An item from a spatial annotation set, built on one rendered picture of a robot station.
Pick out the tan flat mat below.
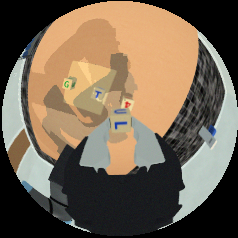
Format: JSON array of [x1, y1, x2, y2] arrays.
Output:
[[63, 61, 117, 115]]

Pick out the beige block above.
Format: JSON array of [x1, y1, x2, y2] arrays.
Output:
[[110, 108, 131, 133], [120, 96, 134, 111], [91, 86, 106, 102], [62, 77, 77, 90]]

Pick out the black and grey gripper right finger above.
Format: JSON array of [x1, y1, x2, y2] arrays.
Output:
[[131, 116, 185, 191]]

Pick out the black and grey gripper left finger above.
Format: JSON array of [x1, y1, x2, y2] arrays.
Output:
[[62, 117, 111, 195]]

